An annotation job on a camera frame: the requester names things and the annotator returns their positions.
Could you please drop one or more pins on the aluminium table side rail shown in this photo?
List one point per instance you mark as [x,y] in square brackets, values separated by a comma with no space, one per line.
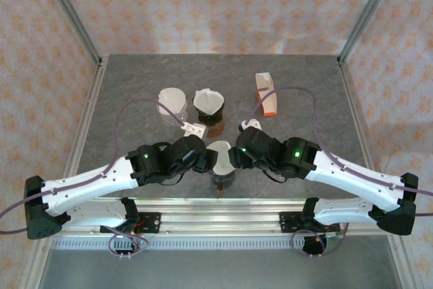
[94,92]
[350,92]

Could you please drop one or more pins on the wide aluminium base rail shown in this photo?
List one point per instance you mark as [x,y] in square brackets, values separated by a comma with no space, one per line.
[216,218]

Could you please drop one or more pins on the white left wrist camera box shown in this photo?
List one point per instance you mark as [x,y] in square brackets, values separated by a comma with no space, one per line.
[196,130]

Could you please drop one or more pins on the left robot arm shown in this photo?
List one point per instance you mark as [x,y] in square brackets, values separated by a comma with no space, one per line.
[88,184]

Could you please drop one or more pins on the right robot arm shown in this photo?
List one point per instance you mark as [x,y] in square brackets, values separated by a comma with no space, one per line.
[355,177]

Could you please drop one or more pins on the aluminium frame post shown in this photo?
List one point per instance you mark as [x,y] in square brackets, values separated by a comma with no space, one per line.
[371,8]
[69,8]

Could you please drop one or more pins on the orange coffee filter box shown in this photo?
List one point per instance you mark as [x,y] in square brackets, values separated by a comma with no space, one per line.
[269,106]

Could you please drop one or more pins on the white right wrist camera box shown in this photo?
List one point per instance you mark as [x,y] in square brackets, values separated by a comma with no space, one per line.
[252,123]

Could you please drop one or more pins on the dark grey translucent dripper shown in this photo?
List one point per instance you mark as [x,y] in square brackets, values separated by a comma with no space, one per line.
[230,173]

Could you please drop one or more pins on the orange translucent dripper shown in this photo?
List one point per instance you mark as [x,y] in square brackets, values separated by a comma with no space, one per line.
[216,130]

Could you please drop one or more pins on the clear glass dripper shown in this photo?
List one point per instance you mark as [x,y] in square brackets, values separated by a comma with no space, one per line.
[162,114]

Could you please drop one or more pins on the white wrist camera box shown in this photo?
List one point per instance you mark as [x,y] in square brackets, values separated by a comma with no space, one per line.
[252,123]
[196,130]

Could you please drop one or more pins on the grey metal panel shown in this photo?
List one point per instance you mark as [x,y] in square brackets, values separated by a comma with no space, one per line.
[216,268]

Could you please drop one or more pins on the orange patterned white curtain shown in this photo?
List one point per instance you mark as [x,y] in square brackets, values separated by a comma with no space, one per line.
[216,4]

